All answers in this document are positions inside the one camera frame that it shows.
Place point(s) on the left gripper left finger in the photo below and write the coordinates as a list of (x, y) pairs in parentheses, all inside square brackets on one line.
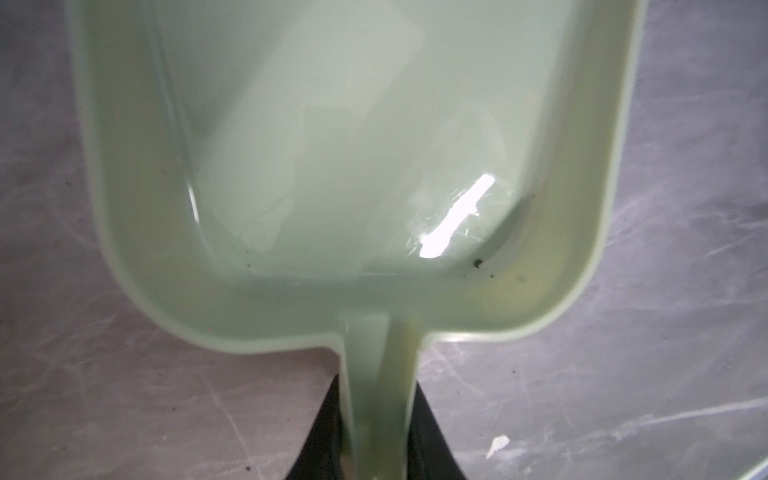
[(320, 456)]

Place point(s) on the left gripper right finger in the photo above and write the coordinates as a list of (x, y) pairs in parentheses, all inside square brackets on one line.
[(430, 457)]

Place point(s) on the green plastic dustpan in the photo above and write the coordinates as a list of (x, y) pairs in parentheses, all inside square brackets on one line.
[(369, 177)]

